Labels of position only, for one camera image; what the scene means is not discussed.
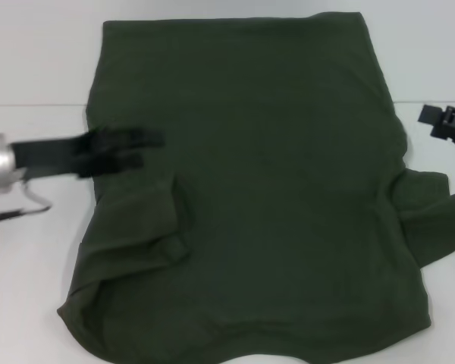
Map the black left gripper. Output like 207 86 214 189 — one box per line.
10 127 166 180

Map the dark green t-shirt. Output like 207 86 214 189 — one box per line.
56 11 455 364

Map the left arm cable with plug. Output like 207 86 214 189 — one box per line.
0 180 54 225

